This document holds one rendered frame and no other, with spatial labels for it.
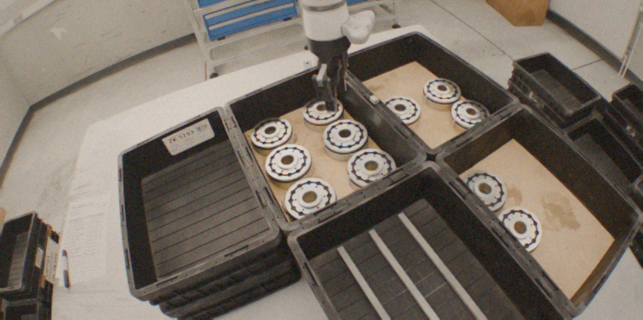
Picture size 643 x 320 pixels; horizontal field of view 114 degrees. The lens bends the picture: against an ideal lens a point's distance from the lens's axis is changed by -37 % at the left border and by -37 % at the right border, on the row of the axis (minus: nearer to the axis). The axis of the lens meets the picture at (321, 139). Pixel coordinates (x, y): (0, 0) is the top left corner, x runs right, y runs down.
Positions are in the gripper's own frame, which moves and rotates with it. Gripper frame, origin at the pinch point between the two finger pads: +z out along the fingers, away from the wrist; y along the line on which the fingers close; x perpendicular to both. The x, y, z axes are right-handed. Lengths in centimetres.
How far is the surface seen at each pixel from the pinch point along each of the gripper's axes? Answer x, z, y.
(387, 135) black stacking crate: 9.8, 11.0, -2.0
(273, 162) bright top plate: -13.3, 14.0, 8.1
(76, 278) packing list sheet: -66, 30, 53
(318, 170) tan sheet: -3.9, 17.2, 5.6
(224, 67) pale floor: -150, 100, -141
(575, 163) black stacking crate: 53, 10, -1
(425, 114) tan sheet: 17.2, 17.2, -17.3
